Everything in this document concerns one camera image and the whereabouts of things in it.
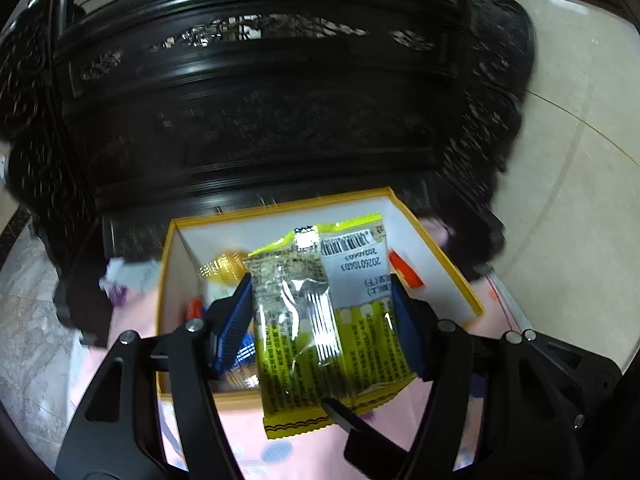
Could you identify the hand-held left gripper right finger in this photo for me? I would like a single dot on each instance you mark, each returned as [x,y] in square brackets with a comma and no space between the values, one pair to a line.
[407,335]

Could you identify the red chocolate bar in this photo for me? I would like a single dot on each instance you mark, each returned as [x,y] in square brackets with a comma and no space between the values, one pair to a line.
[195,308]

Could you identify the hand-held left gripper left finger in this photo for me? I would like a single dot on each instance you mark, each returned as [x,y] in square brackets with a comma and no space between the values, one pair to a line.
[235,320]

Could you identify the orange cake packet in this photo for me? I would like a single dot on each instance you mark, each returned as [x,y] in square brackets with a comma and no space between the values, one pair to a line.
[225,265]

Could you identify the red biscuit packet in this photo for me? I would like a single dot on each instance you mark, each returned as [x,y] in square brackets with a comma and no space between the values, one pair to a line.
[405,270]

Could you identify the white paper sheet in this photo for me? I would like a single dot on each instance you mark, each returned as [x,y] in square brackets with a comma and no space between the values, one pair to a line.
[130,272]

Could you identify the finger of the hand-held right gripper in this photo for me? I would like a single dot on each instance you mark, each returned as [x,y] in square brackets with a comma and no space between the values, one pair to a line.
[350,417]

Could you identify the green yellow snack packet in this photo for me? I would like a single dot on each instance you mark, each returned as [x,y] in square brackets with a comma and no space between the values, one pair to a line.
[300,360]

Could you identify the blue snack packet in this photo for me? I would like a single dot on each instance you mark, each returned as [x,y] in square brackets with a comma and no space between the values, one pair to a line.
[245,351]

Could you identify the yellow cardboard box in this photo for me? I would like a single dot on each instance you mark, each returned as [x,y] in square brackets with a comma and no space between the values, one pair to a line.
[440,280]

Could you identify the pink floral tablecloth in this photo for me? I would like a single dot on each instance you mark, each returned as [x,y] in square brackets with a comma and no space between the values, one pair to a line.
[280,460]

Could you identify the dark carved wooden cabinet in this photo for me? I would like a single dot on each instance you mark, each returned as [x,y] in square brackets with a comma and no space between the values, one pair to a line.
[250,125]

